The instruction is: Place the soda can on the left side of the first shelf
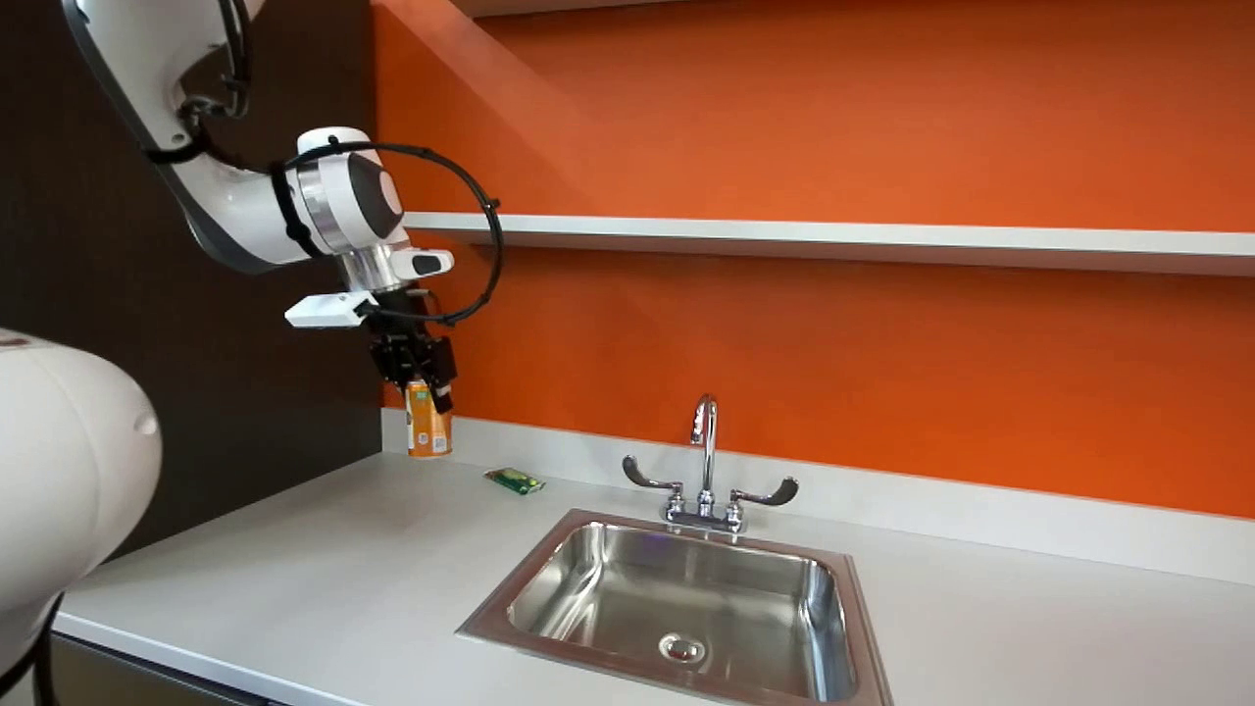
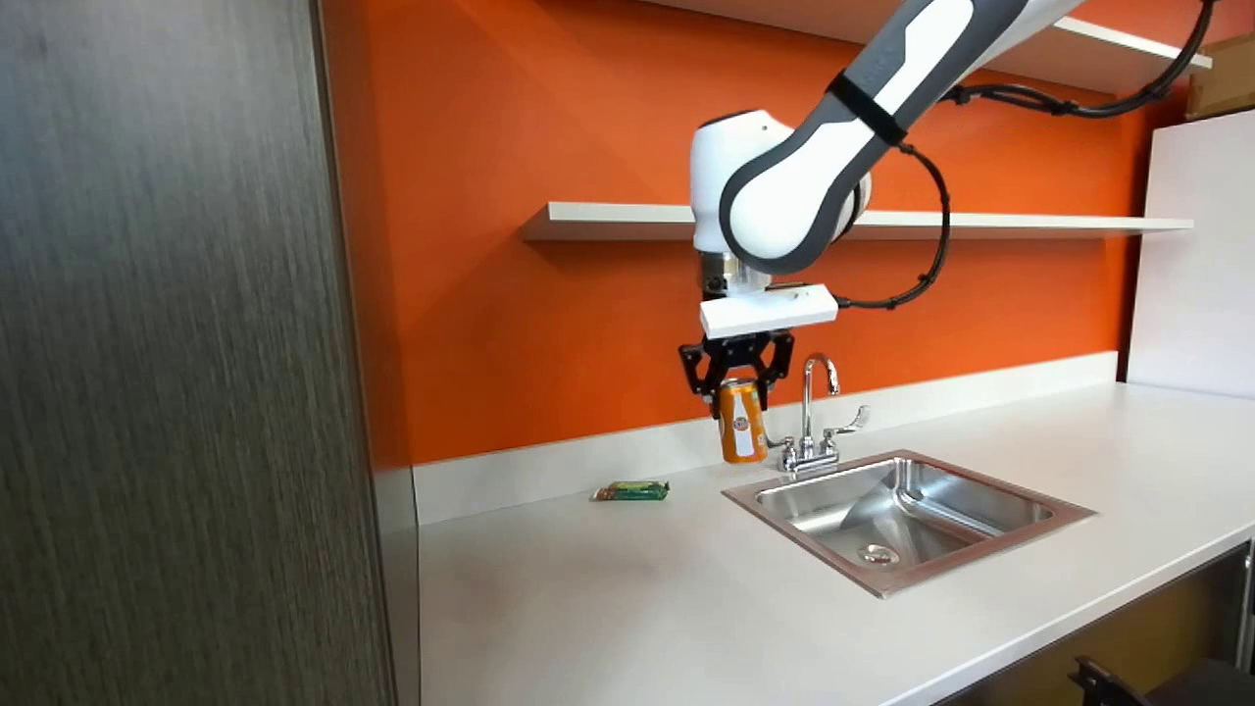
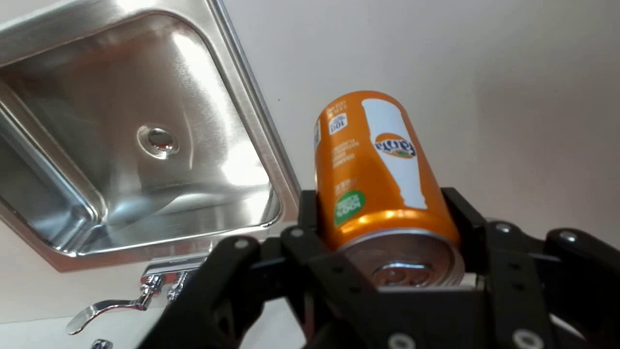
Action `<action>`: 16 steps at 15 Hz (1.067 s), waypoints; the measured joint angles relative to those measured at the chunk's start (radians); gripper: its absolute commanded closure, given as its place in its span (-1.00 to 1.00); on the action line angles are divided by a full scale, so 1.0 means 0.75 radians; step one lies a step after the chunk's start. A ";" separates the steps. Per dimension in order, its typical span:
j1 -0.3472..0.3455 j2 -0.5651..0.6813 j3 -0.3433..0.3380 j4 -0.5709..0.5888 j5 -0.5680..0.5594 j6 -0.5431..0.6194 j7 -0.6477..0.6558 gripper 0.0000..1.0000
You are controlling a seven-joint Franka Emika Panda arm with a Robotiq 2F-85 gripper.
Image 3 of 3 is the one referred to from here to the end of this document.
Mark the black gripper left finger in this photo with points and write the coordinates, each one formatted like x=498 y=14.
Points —
x=271 y=297

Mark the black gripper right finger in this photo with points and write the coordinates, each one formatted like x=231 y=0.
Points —
x=535 y=291

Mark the stainless steel sink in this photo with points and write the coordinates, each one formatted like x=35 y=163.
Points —
x=128 y=117

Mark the orange soda can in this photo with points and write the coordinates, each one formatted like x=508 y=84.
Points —
x=374 y=175

